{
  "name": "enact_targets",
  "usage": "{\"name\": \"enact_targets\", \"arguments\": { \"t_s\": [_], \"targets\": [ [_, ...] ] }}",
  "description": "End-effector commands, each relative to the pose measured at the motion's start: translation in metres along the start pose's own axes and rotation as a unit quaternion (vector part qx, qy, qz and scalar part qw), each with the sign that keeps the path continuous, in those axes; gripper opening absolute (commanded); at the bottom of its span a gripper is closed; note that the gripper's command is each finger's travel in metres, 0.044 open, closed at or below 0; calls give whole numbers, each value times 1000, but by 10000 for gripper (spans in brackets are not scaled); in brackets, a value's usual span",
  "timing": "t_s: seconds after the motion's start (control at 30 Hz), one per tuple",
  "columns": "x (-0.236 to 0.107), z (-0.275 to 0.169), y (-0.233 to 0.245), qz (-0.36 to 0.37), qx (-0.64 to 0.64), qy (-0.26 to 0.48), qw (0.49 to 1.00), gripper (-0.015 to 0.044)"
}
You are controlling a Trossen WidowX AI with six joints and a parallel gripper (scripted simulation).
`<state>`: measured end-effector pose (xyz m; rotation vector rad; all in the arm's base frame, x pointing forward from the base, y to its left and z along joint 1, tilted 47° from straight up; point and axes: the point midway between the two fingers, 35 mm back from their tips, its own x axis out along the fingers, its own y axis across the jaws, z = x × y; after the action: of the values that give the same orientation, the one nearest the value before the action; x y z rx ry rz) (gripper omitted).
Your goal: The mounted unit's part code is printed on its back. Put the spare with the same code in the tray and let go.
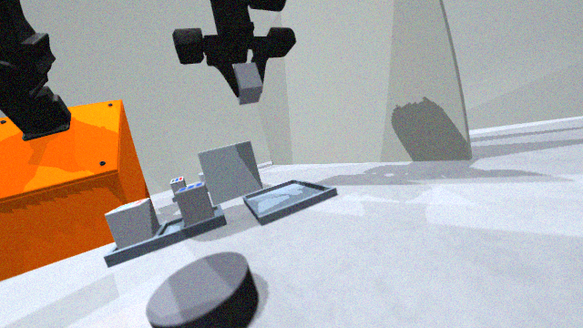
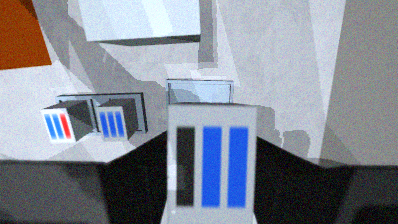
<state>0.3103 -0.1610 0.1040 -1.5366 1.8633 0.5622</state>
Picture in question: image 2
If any light blue square tray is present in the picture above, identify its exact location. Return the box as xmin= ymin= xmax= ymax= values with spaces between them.
xmin=165 ymin=79 xmax=234 ymax=114

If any white flat panel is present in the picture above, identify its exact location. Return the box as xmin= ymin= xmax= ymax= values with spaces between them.
xmin=318 ymin=0 xmax=398 ymax=169

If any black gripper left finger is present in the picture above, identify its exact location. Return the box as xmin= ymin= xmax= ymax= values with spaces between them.
xmin=0 ymin=130 xmax=167 ymax=224

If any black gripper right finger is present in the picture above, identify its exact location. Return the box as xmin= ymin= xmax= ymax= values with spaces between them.
xmin=254 ymin=136 xmax=398 ymax=224

